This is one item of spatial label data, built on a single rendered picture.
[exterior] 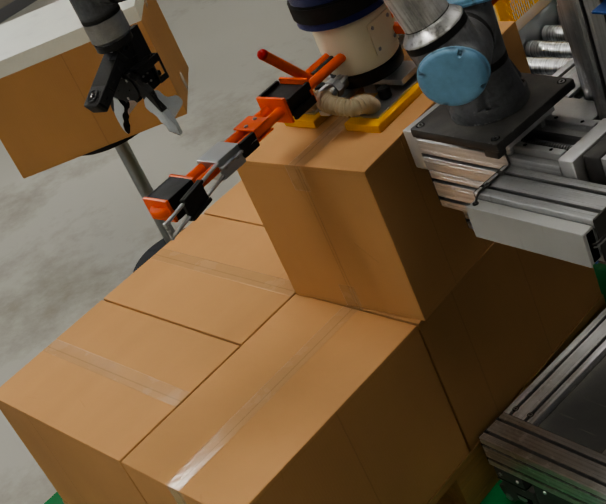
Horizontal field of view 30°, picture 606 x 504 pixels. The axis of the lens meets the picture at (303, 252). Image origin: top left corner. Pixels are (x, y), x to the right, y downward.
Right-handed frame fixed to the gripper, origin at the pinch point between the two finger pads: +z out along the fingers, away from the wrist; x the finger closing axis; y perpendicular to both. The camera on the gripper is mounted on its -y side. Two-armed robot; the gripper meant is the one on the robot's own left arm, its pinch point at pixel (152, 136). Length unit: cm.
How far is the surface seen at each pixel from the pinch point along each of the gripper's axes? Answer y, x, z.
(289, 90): 35.0, -2.0, 12.0
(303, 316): 23, 12, 67
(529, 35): 150, 16, 66
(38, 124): 68, 150, 44
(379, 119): 44, -15, 25
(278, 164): 29.2, 4.2, 27.0
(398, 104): 49, -16, 25
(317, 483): -13, -15, 77
